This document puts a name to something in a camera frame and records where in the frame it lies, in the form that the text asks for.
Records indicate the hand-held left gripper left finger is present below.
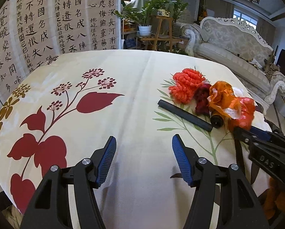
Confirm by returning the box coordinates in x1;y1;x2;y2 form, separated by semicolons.
20;136;117;229

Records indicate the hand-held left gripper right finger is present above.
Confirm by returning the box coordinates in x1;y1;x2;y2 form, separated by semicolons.
172;134;268;229

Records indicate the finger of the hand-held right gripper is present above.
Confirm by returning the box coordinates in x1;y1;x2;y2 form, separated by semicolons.
233;127;285;153
250;126;285;147

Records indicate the red plastic bag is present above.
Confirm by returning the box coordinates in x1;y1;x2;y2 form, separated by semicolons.
228;97;256;132

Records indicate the small brown glass bottle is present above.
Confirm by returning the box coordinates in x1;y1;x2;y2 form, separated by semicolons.
210;114;226;128

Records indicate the orange plastic bag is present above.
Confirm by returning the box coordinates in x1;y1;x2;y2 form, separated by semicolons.
209;81;243;119

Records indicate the white plastic bag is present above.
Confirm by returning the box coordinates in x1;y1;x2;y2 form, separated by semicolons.
225;87;248;119

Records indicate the black rectangular tube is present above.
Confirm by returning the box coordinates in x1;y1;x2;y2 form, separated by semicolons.
157;99;213;132

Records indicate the dark red bag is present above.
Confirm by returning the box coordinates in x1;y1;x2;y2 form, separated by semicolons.
194;82;213;115

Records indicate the red foam net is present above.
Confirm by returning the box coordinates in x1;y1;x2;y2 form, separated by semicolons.
169;69;206;104

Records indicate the person's right forearm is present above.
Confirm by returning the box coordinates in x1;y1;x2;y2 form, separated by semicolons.
263;178;285;220

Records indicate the tiger print cloth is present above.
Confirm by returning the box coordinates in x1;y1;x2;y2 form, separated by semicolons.
266;61;282;77

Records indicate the floral tablecloth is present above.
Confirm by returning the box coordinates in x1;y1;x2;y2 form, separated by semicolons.
0;49;276;229

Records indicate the ornate white sofa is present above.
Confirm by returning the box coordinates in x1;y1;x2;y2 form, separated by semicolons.
182;17;285;112

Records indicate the window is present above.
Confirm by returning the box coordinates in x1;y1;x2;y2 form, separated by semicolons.
233;8;259;30

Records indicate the low wooden plant shelf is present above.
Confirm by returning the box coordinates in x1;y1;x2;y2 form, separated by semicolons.
122;35;188;52

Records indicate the tall wooden plant stand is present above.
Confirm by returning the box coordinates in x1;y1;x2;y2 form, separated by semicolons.
154;15;175;52

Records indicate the white plant pot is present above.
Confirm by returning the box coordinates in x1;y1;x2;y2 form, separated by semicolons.
138;24;152;37

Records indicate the tall dark green plant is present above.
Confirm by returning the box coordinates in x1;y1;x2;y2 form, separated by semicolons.
171;0;189;23

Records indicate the leafy green potted plant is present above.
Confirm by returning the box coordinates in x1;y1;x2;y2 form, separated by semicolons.
115;0;162;27

